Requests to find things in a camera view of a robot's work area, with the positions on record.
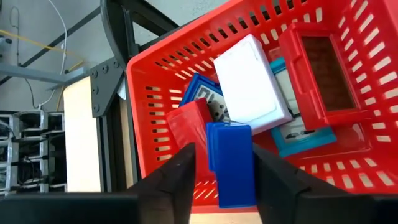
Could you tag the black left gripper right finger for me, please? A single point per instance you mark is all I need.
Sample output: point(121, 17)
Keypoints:
point(311, 208)

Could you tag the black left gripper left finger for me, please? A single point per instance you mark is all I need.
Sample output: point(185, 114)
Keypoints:
point(124, 208)

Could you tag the teal digital clock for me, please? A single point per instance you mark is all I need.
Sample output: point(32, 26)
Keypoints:
point(295, 133)

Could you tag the blue plastic box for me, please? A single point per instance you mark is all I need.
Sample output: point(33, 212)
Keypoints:
point(233, 165)

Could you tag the red plastic box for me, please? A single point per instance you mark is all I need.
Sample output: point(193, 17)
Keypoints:
point(186, 130)

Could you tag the red digital clock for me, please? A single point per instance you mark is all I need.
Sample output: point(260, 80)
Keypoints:
point(326, 74)

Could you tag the white digital clock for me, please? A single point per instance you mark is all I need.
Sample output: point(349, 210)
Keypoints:
point(248, 84)

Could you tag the blue digital clock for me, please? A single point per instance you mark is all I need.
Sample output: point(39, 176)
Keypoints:
point(199, 90)

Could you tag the aluminium extrusion stack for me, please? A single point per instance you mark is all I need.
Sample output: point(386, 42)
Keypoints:
point(31, 121)

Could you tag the grey desk foot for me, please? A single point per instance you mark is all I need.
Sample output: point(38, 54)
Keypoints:
point(31, 74)

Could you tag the red plastic basket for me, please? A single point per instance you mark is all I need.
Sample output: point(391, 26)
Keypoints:
point(390, 25)

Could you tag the black curved bracket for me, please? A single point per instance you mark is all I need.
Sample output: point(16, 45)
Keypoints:
point(115, 25)

